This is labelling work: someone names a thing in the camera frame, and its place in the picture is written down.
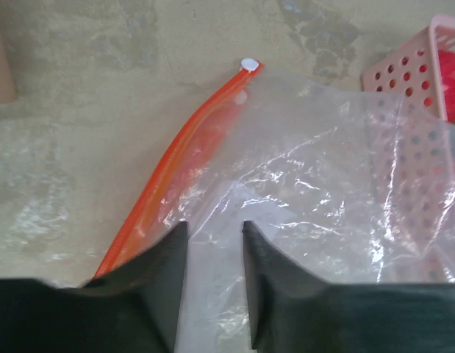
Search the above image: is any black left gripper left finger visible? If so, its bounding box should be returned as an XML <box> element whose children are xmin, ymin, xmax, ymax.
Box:
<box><xmin>0</xmin><ymin>221</ymin><xmax>188</xmax><ymax>352</ymax></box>

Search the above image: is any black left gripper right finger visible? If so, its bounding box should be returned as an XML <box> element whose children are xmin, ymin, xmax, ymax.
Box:
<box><xmin>243</xmin><ymin>221</ymin><xmax>455</xmax><ymax>352</ymax></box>

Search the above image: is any clear orange-zipper top bag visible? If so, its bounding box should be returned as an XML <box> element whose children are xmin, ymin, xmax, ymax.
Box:
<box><xmin>97</xmin><ymin>64</ymin><xmax>455</xmax><ymax>352</ymax></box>

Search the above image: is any red apple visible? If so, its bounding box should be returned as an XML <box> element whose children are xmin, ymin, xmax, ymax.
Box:
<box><xmin>438</xmin><ymin>50</ymin><xmax>455</xmax><ymax>124</ymax></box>

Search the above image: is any pink perforated plastic basket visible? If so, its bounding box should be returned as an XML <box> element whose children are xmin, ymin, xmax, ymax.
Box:
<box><xmin>362</xmin><ymin>15</ymin><xmax>455</xmax><ymax>262</ymax></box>

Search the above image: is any peach plastic file organizer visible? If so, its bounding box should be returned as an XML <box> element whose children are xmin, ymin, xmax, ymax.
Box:
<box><xmin>0</xmin><ymin>0</ymin><xmax>18</xmax><ymax>106</ymax></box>

